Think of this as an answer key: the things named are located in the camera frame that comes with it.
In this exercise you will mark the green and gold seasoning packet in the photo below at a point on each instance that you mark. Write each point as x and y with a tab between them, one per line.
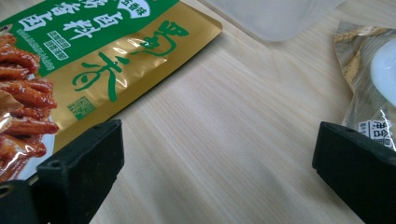
93	46

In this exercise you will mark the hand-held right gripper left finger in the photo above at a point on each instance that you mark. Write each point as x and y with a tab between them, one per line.
84	168

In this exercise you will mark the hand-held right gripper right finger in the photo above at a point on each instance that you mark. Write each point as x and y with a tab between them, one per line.
358	168

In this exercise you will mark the clear plastic container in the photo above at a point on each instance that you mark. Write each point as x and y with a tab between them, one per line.
274	18

